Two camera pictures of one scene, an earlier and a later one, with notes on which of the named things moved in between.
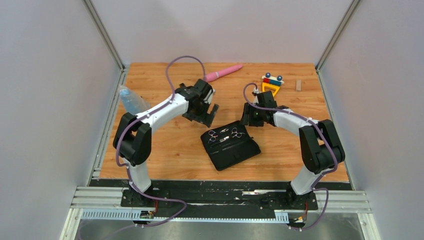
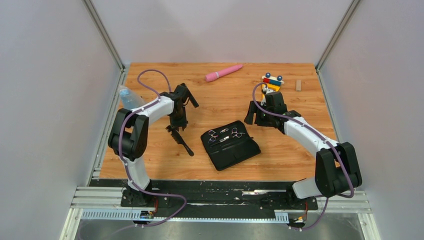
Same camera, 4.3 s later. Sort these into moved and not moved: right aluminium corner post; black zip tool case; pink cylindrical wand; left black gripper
Moved: left black gripper
Not moved: pink cylindrical wand; right aluminium corner post; black zip tool case
